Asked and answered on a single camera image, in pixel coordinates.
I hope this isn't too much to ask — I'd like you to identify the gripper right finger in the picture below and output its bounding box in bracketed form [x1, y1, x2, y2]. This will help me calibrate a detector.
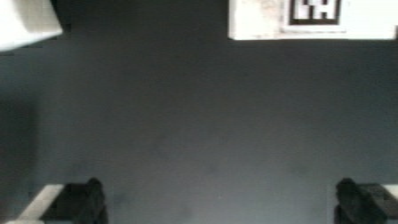
[333, 178, 398, 224]

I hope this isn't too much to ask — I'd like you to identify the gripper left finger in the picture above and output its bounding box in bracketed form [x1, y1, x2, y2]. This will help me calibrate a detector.
[40, 178, 108, 224]

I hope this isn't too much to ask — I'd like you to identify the white table leg with tag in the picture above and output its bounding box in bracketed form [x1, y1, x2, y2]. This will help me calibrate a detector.
[227, 0, 398, 41]

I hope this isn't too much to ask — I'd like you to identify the white table leg rear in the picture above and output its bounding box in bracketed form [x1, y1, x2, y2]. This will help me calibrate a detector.
[0, 0, 62, 52]

